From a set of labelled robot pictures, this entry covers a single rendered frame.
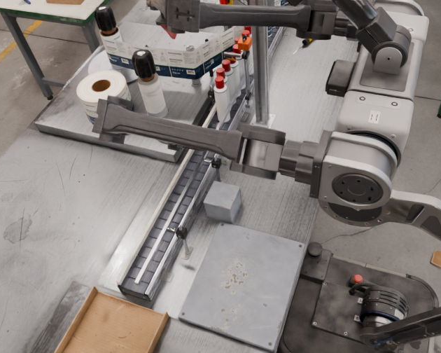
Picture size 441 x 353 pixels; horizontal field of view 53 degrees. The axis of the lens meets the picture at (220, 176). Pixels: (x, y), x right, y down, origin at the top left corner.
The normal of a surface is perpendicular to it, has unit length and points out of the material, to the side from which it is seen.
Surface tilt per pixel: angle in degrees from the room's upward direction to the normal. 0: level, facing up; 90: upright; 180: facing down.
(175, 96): 0
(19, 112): 0
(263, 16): 71
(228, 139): 40
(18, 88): 0
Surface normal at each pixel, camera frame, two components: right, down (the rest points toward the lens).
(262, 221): -0.10, -0.63
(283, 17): 0.32, 0.45
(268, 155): -0.31, -0.01
